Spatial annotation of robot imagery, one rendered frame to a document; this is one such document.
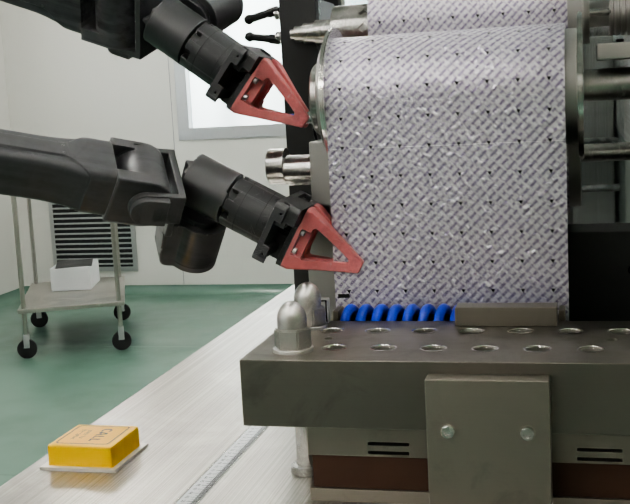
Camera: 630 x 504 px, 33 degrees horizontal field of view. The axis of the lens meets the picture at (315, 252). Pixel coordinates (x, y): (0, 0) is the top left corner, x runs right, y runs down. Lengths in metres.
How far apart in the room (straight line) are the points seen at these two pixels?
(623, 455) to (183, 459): 0.44
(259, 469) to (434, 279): 0.26
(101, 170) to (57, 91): 6.40
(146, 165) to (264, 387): 0.28
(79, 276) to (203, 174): 4.99
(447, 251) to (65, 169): 0.38
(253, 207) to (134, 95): 6.14
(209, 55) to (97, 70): 6.16
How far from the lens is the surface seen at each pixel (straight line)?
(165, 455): 1.12
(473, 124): 1.07
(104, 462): 1.10
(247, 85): 1.16
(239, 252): 7.06
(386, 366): 0.91
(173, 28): 1.19
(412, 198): 1.08
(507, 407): 0.89
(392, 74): 1.08
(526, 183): 1.07
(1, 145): 1.06
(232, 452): 1.11
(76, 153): 1.08
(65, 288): 6.11
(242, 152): 6.98
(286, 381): 0.93
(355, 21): 1.38
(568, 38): 1.09
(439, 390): 0.89
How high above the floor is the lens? 1.25
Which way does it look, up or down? 8 degrees down
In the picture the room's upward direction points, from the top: 3 degrees counter-clockwise
